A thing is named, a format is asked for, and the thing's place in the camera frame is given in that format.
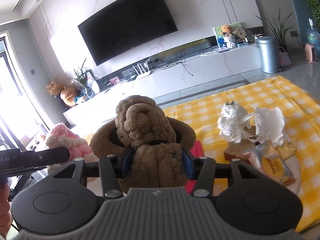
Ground brown plush dog toy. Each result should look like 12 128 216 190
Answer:
90 95 196 193

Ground brown bear-shaped sponge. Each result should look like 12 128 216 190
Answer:
223 139 259 165

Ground white plastic bag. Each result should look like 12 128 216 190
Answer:
217 101 255 144

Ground packaged sliced bread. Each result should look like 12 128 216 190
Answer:
243 141 297 186

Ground white paper towel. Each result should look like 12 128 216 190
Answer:
254 107 285 147

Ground left hand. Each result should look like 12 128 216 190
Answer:
0 183 12 239

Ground red box lid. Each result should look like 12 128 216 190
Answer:
184 140 205 194

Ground pink white knitted plush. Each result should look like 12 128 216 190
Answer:
46 123 98 163

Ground dried flower bouquet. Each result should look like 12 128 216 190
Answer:
46 79 63 96

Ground copper gourd ornament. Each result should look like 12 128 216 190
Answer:
60 85 77 107

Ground white wifi router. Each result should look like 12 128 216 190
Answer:
133 61 151 80

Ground white marble tv console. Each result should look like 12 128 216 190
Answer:
63 44 262 126

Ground potted plant in glass vase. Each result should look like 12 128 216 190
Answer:
70 59 95 105

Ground yellow checkered cloth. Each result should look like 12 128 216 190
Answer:
85 75 320 233

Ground small teddy bear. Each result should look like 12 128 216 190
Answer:
221 25 237 49

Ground woven pink basket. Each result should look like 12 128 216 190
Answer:
278 46 291 68

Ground round hand fan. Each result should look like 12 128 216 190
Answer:
234 27 247 42

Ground silver trash can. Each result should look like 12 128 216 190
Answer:
256 36 280 74

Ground black curved television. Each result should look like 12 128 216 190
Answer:
78 0 178 66

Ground tall green potted plant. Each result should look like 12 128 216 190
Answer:
256 9 294 51

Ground pink space heater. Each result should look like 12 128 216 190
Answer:
305 43 316 62

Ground blue water jug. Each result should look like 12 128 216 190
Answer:
306 18 320 56

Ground black cables on console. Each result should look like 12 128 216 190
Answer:
147 51 194 77

